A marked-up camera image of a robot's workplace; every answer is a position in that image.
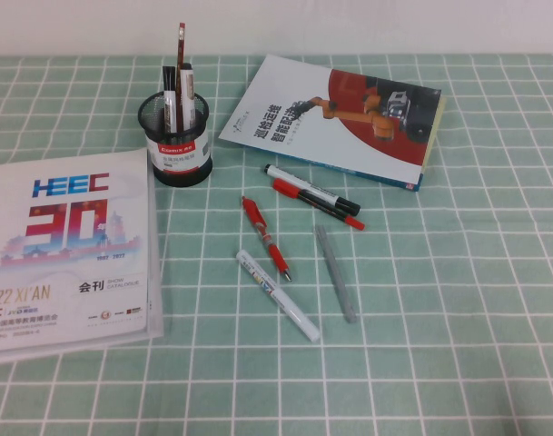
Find white paint marker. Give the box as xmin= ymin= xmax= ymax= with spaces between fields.
xmin=235 ymin=249 xmax=321 ymax=344

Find red retractable gel pen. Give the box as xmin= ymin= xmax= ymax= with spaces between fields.
xmin=241 ymin=195 xmax=293 ymax=283

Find red and black pen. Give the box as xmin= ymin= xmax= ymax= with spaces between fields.
xmin=272 ymin=177 xmax=366 ymax=232

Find grey slim pen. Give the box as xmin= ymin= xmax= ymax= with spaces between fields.
xmin=313 ymin=223 xmax=359 ymax=324

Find black mesh pen holder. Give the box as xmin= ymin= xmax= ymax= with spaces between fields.
xmin=137 ymin=90 xmax=214 ymax=187

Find white marker with black cap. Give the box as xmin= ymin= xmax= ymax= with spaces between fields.
xmin=263 ymin=163 xmax=362 ymax=217

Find robot cover book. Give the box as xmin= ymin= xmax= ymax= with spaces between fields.
xmin=217 ymin=54 xmax=448 ymax=193

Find white HEEC catalogue book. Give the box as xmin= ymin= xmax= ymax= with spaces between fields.
xmin=0 ymin=147 xmax=165 ymax=367

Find black-capped white marker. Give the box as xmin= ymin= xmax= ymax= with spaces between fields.
xmin=162 ymin=65 xmax=178 ymax=134

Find dark marker with white end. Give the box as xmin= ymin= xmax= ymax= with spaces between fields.
xmin=178 ymin=62 xmax=197 ymax=133

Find red brown pencil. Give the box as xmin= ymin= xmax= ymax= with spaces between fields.
xmin=175 ymin=22 xmax=188 ymax=133

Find HEEC show catalogue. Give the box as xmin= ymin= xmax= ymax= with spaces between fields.
xmin=0 ymin=147 xmax=151 ymax=355

